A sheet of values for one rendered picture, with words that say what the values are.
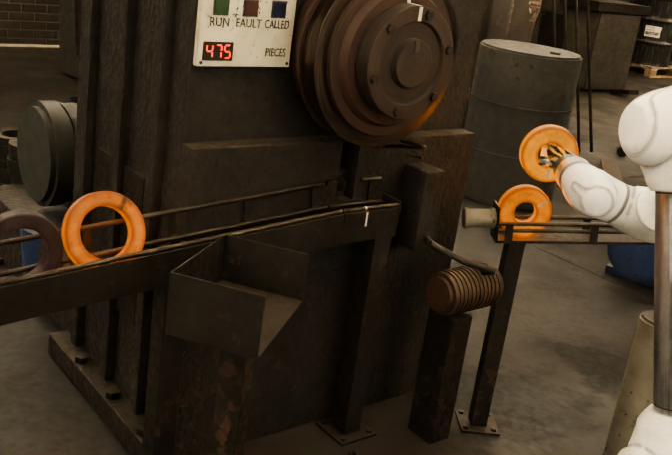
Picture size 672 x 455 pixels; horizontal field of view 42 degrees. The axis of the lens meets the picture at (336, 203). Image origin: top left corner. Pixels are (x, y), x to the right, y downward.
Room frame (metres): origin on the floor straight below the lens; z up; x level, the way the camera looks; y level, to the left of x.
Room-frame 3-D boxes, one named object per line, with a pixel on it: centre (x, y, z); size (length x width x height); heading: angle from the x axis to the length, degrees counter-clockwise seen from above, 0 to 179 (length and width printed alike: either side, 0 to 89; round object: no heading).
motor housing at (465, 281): (2.35, -0.40, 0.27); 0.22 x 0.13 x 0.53; 130
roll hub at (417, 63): (2.16, -0.12, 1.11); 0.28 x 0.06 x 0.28; 130
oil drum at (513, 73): (5.04, -0.97, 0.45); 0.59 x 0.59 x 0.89
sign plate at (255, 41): (2.10, 0.27, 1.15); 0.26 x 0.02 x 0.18; 130
